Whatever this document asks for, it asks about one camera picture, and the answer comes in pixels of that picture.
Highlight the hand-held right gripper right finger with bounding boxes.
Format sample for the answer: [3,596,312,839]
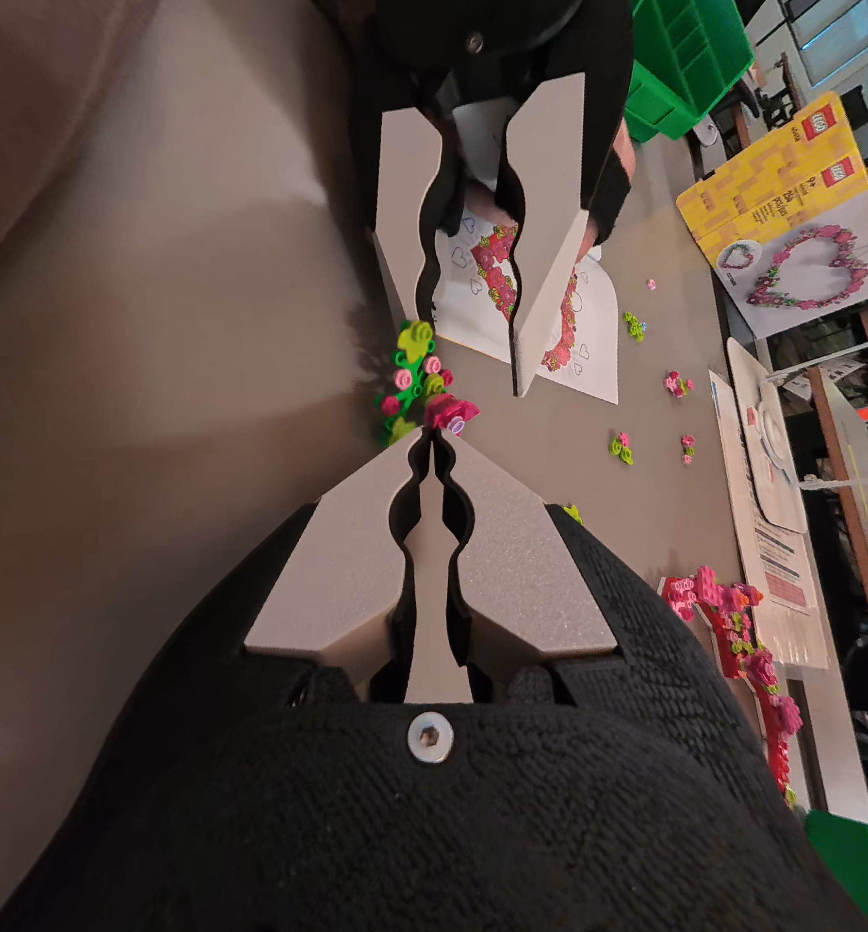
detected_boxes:
[434,428,619,689]

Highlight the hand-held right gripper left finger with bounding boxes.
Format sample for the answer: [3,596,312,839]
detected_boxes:
[243,428,435,689]

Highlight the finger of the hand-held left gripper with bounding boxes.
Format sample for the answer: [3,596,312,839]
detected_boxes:
[493,71,592,399]
[370,108,473,343]

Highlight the green lego flower stem cluster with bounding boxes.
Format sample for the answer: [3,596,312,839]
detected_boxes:
[377,319,457,447]

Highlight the pink lego flower piece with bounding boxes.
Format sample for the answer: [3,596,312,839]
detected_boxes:
[425,393,482,439]

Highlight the white lego instruction booklet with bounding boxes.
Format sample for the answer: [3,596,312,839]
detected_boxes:
[432,210,621,406]

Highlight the yellow lego set box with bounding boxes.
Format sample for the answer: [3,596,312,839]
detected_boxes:
[675,91,868,340]

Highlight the green plastic storage bin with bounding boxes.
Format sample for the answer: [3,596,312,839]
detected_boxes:
[622,0,756,144]

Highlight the red tray of bricks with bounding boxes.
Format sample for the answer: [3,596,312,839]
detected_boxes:
[658,566,804,808]

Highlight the printed paper sheet red label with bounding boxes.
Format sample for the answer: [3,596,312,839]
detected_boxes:
[709,370,829,669]

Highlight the green cloth board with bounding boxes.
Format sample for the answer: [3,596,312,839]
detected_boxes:
[803,808,868,932]

